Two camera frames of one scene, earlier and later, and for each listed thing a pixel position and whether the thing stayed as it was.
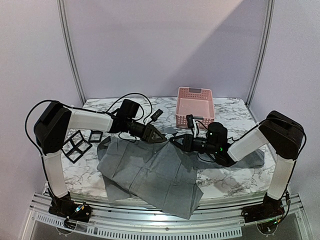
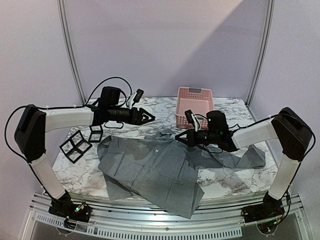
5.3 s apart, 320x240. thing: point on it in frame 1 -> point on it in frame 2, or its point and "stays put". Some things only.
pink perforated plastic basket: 198,102 stays put
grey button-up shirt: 153,173 stays put
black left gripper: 149,133 -> 139,121
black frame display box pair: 74,148 stays put
